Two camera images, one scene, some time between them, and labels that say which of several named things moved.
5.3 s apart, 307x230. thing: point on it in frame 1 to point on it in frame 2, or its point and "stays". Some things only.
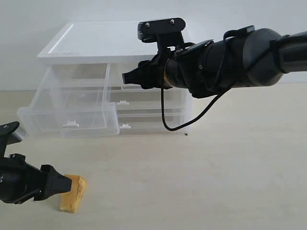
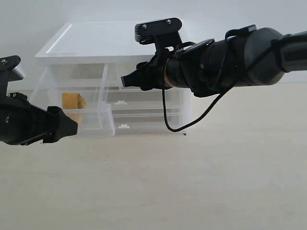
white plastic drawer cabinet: (78, 90) stays
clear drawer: (74, 100) stays
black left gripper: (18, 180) to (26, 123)
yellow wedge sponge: (70, 201) to (72, 103)
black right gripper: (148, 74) stays
